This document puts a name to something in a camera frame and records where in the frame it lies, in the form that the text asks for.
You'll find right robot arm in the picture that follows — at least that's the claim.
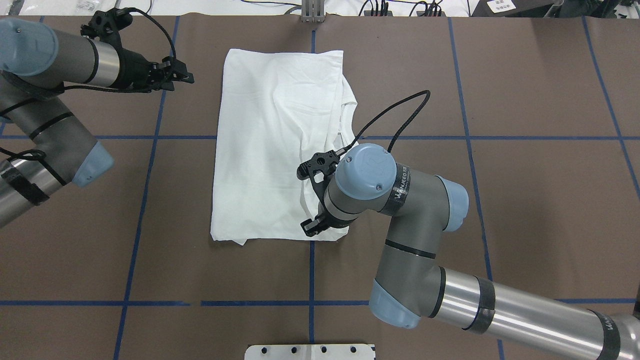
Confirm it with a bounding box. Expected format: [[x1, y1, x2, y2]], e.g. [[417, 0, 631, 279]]
[[315, 140, 639, 360]]

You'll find white central pedestal column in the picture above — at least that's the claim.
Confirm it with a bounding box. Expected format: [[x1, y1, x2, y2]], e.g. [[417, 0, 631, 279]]
[[244, 343, 377, 360]]

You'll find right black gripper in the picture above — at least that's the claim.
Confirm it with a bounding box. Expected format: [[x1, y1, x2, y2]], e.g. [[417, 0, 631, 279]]
[[300, 187, 357, 238]]

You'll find aluminium frame post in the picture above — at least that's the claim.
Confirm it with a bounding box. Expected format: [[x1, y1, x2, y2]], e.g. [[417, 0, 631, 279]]
[[301, 0, 326, 24]]

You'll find white printed t-shirt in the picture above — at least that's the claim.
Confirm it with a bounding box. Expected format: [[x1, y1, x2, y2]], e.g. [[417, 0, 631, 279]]
[[210, 48, 358, 245]]

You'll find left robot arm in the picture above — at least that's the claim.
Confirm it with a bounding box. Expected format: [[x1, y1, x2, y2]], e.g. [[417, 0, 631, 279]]
[[0, 7, 195, 227]]

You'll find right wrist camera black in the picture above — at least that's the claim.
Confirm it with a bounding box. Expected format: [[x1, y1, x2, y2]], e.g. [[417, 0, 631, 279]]
[[295, 150, 341, 181]]

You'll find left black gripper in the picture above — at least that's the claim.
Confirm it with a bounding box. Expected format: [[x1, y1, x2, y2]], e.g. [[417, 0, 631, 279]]
[[118, 48, 195, 92]]

